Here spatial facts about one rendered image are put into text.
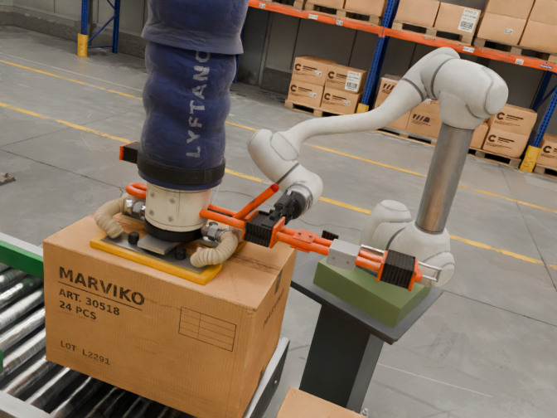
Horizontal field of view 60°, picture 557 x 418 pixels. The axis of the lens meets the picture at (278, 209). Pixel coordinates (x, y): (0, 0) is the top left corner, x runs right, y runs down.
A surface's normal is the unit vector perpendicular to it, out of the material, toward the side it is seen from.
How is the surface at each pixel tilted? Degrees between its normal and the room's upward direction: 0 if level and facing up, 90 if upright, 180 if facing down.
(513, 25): 87
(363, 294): 90
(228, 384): 90
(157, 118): 74
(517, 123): 90
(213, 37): 79
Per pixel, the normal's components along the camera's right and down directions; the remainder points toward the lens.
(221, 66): 0.80, 0.25
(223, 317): -0.29, 0.33
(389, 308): -0.60, 0.22
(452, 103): -0.85, 0.27
